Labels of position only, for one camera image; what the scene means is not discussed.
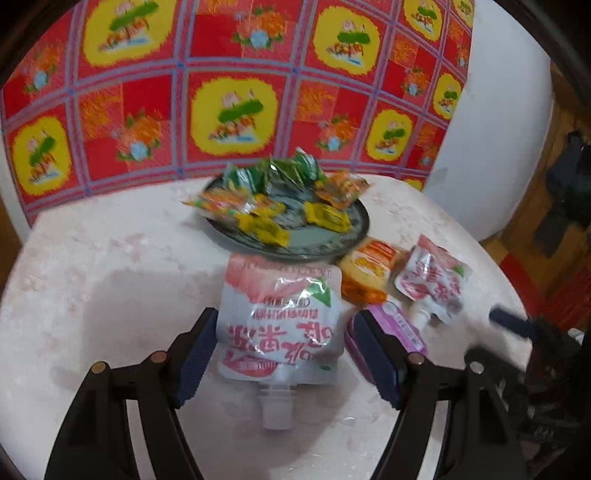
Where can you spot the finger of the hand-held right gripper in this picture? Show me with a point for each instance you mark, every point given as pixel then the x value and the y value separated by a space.
pixel 501 357
pixel 508 321

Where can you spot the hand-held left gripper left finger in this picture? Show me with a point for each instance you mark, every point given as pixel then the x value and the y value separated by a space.
pixel 196 356

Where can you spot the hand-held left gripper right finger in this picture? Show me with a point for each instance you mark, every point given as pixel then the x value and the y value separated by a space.
pixel 378 356

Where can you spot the large white pink spout pouch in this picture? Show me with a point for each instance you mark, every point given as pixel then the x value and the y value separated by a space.
pixel 281 314

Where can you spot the dark patterned plate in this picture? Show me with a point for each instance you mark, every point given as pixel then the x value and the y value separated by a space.
pixel 318 240

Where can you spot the yellow cartoon snack packet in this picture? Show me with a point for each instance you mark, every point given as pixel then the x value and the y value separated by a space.
pixel 263 228

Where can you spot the small yellow snack packet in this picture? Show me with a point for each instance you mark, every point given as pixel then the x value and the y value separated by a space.
pixel 328 217

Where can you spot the orange clear snack packet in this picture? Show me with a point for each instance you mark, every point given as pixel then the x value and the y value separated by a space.
pixel 344 188
pixel 217 204

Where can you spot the purple snack packet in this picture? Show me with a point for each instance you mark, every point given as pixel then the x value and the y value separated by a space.
pixel 397 325

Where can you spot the red cloth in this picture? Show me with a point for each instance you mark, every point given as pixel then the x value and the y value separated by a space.
pixel 545 295

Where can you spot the small white pink spout pouch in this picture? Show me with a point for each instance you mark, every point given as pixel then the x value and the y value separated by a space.
pixel 431 281

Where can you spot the orange bread packet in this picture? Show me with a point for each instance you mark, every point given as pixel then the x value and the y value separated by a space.
pixel 369 270

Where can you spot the wooden door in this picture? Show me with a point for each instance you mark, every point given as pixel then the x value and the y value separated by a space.
pixel 521 198

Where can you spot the dark hanging clothes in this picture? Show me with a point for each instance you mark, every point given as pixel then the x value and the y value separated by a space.
pixel 565 194

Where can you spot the red patterned wall poster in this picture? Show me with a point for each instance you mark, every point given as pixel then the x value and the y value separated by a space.
pixel 207 92

